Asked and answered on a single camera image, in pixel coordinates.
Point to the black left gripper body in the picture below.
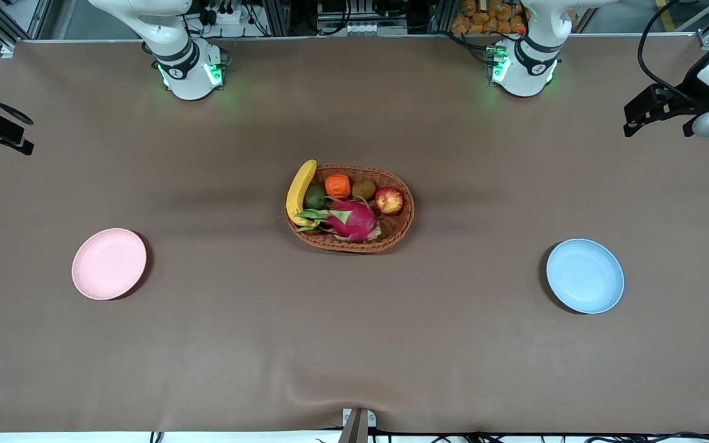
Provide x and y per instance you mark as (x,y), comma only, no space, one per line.
(692,88)

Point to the red yellow apple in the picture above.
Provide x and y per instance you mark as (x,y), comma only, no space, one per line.
(389,200)

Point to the yellow banana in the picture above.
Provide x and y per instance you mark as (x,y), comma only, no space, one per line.
(299,191)

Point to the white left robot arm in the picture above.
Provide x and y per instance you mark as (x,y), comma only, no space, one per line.
(530,61)

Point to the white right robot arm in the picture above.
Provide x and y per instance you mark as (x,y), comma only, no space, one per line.
(185,74)

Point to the pink round plate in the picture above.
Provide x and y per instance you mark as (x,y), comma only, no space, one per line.
(108,264)

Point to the light blue round plate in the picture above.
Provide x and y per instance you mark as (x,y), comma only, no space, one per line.
(585,277)

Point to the white power strip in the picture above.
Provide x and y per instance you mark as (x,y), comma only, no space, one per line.
(225,15)

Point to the oval brown wicker basket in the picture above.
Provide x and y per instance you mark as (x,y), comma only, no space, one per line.
(394,231)

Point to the brown kiwi fruit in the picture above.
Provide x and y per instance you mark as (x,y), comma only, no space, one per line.
(364,189)

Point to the white terminal strip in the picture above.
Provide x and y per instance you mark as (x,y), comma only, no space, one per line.
(360,29)

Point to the dark green avocado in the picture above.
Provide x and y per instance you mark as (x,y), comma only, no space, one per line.
(314,197)

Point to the magenta dragon fruit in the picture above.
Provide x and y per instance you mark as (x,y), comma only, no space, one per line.
(354,221)

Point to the orange tangerine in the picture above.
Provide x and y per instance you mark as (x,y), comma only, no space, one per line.
(338,186)

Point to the large table cover cloth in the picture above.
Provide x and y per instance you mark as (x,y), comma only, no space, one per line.
(354,344)

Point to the grey metal camera bracket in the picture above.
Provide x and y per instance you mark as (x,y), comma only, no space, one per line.
(356,427)

